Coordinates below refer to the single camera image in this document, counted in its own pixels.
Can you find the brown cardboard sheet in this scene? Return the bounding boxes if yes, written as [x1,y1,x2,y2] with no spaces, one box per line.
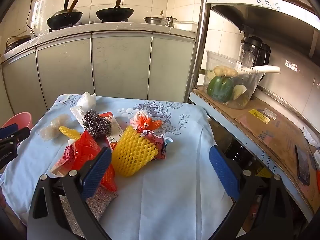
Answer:
[195,87,320,210]

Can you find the white rectangular container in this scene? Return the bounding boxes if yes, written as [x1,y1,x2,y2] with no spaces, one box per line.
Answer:
[174,21,198,32]

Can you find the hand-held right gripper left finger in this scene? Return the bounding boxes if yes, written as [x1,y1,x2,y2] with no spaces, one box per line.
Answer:
[26,146,118,240]

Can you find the pale vegetable piece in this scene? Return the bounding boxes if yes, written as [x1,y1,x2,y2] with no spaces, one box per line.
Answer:
[233,84,247,100]

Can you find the red mesh net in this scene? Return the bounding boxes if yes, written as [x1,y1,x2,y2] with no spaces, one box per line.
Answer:
[66,130,118,192]

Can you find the grey kitchen counter cabinet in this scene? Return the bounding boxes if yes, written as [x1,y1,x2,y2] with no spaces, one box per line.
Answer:
[0,22,198,125]

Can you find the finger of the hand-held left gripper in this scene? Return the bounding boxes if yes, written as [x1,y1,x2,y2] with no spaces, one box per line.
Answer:
[0,127,30,147]
[0,123,19,140]

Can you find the white paper scrap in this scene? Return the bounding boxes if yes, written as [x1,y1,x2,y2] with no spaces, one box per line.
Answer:
[302,126,320,147]

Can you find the clear plastic container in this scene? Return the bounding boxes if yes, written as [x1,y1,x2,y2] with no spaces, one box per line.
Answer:
[203,50,265,110]

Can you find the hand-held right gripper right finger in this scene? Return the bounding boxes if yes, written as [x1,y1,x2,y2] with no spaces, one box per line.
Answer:
[209,145,294,240]

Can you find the light blue floral tablecloth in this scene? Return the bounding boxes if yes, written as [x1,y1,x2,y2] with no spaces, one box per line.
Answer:
[0,94,240,240]

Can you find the pink plastic bucket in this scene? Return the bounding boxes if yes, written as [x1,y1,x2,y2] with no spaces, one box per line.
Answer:
[0,112,33,133]

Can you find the small yellow foam net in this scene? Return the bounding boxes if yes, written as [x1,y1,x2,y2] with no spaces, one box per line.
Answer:
[59,126,82,140]

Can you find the white ladle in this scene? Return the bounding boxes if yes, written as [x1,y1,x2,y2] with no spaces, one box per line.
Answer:
[236,65,281,75]

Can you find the steel bowl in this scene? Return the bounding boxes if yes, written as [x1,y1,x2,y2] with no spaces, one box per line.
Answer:
[143,16,168,26]

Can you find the black smartphone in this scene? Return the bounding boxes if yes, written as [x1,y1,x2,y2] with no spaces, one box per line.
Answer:
[294,144,311,185]

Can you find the green bell pepper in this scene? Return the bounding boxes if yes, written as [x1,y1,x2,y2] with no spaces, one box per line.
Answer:
[207,76,235,103]

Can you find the clear plastic wrap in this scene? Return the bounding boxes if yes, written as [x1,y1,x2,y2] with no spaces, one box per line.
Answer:
[40,114,72,142]

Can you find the silver scouring cloth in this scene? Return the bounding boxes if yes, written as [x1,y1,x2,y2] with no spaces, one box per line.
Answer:
[60,182,119,230]

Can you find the red and white wrapper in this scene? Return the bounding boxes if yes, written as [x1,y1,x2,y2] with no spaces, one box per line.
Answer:
[129,111,163,134]

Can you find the long red and white box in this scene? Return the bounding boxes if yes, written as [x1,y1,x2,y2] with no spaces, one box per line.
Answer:
[70,105,125,150]

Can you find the red and white packet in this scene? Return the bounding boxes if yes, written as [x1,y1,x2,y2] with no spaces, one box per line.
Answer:
[50,144,75,178]

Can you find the steel wool scrubber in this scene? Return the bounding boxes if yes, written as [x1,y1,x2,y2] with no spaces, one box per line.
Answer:
[82,109,112,139]

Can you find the metal shelf rack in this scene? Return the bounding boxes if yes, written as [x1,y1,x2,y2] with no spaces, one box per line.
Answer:
[185,0,320,220]

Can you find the large yellow foam net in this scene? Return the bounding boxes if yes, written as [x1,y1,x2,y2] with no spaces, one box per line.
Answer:
[111,125,159,178]

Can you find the black cable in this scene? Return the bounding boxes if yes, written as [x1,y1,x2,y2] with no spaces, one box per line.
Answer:
[27,0,34,35]

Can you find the black wok with lid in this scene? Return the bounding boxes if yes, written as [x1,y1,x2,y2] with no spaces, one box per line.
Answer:
[47,0,84,29]

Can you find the black wok with wooden handle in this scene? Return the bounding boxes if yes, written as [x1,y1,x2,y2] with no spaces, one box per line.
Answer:
[96,0,135,22]

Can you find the white plastic bag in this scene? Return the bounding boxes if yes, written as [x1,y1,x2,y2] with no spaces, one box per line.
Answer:
[76,92,97,110]

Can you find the ginger root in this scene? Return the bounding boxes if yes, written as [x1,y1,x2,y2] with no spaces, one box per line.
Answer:
[214,65,239,78]

